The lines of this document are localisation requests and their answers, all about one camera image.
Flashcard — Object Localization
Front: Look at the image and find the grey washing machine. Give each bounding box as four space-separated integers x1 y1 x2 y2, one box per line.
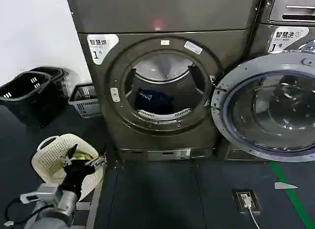
213 0 315 162

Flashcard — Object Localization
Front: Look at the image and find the grey slotted plastic basket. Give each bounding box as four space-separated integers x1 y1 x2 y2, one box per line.
68 83 103 119

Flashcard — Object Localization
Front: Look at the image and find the grey dryer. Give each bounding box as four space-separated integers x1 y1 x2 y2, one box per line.
65 0 262 162

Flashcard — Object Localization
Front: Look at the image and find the silver floor arrow marker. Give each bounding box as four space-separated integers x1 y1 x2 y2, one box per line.
274 182 299 190

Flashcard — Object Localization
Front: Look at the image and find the green cloth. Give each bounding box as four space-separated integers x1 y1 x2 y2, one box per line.
72 152 98 161

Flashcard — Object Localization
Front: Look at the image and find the floor power socket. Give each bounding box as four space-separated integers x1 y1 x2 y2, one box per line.
231 188 262 212

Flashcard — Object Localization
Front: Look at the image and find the green floor tape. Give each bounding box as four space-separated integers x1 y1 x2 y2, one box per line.
270 162 315 229

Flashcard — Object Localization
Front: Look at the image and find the dark blue garment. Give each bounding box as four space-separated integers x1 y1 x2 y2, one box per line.
136 87 176 109

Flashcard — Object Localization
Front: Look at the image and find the white plug with cable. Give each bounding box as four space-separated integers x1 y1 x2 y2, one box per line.
242 193 262 229

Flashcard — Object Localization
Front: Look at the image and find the white washer number label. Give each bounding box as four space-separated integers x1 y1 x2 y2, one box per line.
268 26 310 53

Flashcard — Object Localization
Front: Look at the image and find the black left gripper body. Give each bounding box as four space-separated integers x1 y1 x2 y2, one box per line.
60 161 96 199

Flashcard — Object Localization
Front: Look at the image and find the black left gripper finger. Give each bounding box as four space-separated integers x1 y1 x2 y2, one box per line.
62 143 79 168
85 156 107 170

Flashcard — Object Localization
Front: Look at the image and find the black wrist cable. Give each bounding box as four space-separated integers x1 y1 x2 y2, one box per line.
4 196 27 226

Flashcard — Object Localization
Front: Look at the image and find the round glass dryer door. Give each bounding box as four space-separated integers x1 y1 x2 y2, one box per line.
211 52 315 164

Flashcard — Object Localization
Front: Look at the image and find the cream perforated laundry basket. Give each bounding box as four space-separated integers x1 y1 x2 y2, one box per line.
31 133 107 198

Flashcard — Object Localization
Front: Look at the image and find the white dryer number label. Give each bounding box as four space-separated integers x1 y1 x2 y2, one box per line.
86 33 120 65

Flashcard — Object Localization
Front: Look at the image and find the large black plastic basket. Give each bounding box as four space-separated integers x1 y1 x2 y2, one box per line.
0 71 65 129

